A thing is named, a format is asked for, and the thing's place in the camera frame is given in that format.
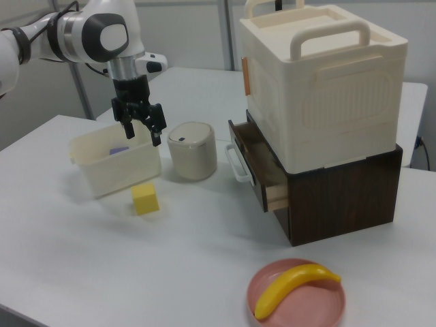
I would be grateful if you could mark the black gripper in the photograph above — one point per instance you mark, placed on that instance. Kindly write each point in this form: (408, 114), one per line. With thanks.
(131, 93)

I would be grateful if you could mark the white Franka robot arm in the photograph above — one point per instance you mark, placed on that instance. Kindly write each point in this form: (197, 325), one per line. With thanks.
(85, 30)

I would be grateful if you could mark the dark wood drawer cabinet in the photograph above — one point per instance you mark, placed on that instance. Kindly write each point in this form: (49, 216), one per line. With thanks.
(340, 194)

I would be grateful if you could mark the purple block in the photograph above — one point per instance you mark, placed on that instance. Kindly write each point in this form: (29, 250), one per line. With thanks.
(119, 150)

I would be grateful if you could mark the cream plastic bin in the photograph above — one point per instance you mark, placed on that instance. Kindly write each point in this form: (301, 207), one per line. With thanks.
(116, 163)

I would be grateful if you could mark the beige mini trash can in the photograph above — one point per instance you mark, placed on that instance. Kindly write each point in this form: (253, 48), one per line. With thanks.
(192, 150)

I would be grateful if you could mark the yellow cube block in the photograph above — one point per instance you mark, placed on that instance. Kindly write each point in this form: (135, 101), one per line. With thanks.
(145, 199)

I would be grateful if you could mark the cream plastic storage box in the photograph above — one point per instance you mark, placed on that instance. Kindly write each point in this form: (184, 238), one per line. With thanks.
(323, 81)

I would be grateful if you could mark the yellow toy banana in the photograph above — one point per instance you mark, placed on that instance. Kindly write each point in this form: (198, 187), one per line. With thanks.
(289, 284)

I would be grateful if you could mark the pink plate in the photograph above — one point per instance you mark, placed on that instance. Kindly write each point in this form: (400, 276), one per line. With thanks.
(299, 299)

